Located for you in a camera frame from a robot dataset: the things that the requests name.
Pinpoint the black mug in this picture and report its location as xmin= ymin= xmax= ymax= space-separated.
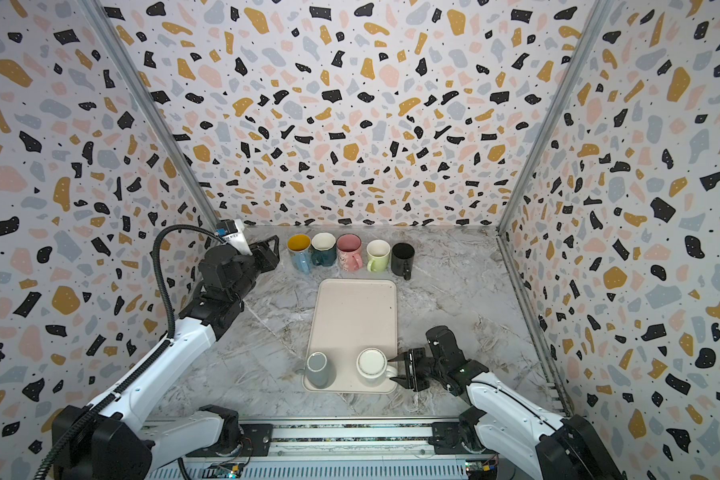
xmin=391 ymin=242 xmax=415 ymax=281

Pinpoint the light blue butterfly mug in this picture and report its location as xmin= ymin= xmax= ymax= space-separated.
xmin=287 ymin=234 xmax=312 ymax=274

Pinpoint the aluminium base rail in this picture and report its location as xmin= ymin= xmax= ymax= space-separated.
xmin=89 ymin=416 xmax=613 ymax=480

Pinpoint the white mug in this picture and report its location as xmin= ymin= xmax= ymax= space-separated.
xmin=356 ymin=348 xmax=398 ymax=387

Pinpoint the right circuit board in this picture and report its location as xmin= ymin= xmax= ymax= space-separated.
xmin=465 ymin=459 xmax=498 ymax=480

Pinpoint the pink ghost pattern mug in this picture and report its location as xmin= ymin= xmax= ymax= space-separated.
xmin=336 ymin=234 xmax=363 ymax=272

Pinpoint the light green mug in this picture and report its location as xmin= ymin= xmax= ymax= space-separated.
xmin=366 ymin=239 xmax=391 ymax=273

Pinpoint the corner aluminium post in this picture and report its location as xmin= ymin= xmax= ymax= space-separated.
xmin=80 ymin=1 xmax=217 ymax=227
xmin=497 ymin=0 xmax=613 ymax=237

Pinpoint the dark teal mug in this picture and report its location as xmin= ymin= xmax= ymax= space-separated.
xmin=310 ymin=232 xmax=337 ymax=267

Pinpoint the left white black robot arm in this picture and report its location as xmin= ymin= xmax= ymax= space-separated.
xmin=35 ymin=236 xmax=280 ymax=479

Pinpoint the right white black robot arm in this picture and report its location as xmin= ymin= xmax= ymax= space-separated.
xmin=383 ymin=325 xmax=623 ymax=479

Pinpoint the left corner aluminium post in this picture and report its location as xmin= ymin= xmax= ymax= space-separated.
xmin=80 ymin=1 xmax=217 ymax=227

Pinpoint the grey mug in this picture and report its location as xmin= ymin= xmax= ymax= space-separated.
xmin=296 ymin=351 xmax=336 ymax=391

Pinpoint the right corner aluminium post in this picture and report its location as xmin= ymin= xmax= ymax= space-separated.
xmin=497 ymin=0 xmax=613 ymax=237

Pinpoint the beige plastic tray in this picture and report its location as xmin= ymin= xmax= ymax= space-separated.
xmin=307 ymin=279 xmax=398 ymax=394

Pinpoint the left green circuit board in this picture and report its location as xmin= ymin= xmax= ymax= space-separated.
xmin=201 ymin=462 xmax=244 ymax=479

